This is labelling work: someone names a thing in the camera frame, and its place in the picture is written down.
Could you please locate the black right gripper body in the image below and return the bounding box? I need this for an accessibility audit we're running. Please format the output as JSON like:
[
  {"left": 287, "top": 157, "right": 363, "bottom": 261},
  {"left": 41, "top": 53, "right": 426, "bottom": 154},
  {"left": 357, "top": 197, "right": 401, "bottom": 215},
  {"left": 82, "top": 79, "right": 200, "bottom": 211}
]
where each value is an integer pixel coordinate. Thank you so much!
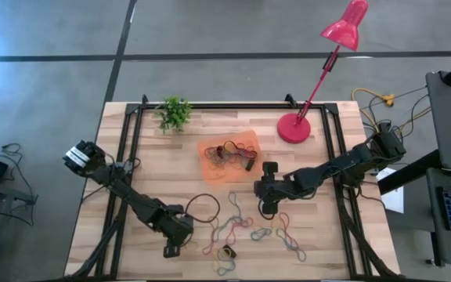
[{"left": 262, "top": 161, "right": 291, "bottom": 216}]

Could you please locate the white paper sheet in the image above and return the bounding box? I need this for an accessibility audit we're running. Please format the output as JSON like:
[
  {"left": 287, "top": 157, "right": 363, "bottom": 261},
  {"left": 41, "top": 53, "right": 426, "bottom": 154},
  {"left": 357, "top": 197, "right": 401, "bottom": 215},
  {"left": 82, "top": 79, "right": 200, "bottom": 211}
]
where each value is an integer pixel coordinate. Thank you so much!
[{"left": 375, "top": 167, "right": 405, "bottom": 215}]

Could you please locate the blue rubber band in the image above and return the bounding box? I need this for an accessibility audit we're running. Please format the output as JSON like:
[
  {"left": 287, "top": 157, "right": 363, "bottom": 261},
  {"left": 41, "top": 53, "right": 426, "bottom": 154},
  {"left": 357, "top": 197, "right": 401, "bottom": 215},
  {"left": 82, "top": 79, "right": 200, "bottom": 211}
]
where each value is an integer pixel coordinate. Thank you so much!
[
  {"left": 215, "top": 247, "right": 237, "bottom": 277},
  {"left": 209, "top": 190, "right": 250, "bottom": 244},
  {"left": 275, "top": 230, "right": 308, "bottom": 263},
  {"left": 250, "top": 227, "right": 272, "bottom": 241}
]

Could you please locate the yellow extension cable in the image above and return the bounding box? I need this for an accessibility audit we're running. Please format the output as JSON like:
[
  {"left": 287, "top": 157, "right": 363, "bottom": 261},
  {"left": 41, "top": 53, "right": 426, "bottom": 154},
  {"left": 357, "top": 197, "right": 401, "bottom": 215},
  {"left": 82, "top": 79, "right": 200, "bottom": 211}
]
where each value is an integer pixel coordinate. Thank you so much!
[{"left": 351, "top": 87, "right": 432, "bottom": 138}]

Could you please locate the red desk lamp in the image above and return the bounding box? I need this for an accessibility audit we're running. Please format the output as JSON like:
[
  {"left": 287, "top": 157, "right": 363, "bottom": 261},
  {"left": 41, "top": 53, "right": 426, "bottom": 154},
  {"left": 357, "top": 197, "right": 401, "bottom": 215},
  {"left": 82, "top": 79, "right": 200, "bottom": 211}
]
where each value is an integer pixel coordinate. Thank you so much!
[{"left": 276, "top": 0, "right": 370, "bottom": 145}]

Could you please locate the large black rubber band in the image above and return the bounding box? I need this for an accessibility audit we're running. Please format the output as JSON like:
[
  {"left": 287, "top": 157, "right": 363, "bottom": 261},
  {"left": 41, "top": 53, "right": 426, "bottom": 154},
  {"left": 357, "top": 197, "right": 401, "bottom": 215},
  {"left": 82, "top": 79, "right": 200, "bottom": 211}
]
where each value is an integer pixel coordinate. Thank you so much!
[{"left": 204, "top": 140, "right": 258, "bottom": 169}]

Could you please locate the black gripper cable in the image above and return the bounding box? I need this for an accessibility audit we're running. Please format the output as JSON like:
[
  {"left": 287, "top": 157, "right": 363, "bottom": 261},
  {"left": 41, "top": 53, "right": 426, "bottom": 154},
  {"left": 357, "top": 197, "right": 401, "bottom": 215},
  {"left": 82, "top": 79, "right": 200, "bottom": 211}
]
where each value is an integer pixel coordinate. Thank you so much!
[
  {"left": 185, "top": 193, "right": 222, "bottom": 224},
  {"left": 257, "top": 197, "right": 280, "bottom": 221}
]

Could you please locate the black floor cable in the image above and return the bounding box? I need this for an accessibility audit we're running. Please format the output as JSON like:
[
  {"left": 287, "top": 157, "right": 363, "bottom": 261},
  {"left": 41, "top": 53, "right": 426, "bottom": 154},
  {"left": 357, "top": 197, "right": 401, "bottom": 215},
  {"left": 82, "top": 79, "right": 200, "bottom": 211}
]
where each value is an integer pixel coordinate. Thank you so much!
[{"left": 1, "top": 143, "right": 38, "bottom": 204}]

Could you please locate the orange translucent plastic bin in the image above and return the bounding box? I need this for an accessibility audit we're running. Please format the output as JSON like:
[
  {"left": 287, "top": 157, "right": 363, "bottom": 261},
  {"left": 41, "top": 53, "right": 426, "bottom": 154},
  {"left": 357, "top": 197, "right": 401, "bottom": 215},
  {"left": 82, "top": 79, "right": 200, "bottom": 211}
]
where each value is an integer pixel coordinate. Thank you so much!
[{"left": 197, "top": 129, "right": 262, "bottom": 186}]

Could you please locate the green plant in white pot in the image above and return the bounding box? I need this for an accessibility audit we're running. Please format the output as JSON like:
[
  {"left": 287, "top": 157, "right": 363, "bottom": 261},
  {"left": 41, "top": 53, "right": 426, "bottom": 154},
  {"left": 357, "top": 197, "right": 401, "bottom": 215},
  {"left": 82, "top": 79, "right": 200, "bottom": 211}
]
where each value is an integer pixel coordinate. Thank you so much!
[{"left": 154, "top": 96, "right": 193, "bottom": 134}]

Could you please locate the black power strip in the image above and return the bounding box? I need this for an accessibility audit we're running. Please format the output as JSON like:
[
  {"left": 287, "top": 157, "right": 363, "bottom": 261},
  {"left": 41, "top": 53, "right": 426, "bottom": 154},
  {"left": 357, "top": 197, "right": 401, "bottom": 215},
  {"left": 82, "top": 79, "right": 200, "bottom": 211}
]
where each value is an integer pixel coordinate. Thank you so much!
[{"left": 377, "top": 121, "right": 398, "bottom": 138}]

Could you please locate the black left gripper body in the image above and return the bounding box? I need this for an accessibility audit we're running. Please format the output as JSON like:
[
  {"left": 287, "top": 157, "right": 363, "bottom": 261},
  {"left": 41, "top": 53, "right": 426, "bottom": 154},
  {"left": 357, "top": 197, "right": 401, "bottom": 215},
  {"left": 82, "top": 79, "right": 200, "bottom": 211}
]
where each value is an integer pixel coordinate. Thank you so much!
[{"left": 153, "top": 203, "right": 187, "bottom": 259}]

